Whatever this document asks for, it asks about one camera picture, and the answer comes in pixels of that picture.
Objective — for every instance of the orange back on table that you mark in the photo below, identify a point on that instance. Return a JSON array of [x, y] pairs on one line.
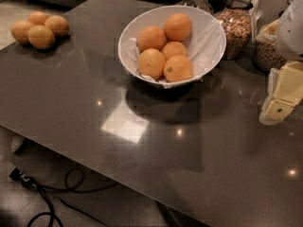
[[38, 18]]

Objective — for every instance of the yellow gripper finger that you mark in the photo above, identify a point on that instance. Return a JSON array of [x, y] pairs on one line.
[[285, 92]]

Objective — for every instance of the glass jar of lentils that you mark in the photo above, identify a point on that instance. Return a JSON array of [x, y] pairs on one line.
[[265, 56]]

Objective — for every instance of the white bowl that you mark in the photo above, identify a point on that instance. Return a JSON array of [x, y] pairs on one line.
[[151, 14]]

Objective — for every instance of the white paper bowl liner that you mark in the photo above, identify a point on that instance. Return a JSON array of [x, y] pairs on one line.
[[205, 44]]

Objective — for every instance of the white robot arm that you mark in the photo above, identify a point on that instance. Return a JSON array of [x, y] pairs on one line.
[[289, 32]]

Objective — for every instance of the white table foot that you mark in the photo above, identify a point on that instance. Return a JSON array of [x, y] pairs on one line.
[[17, 142]]

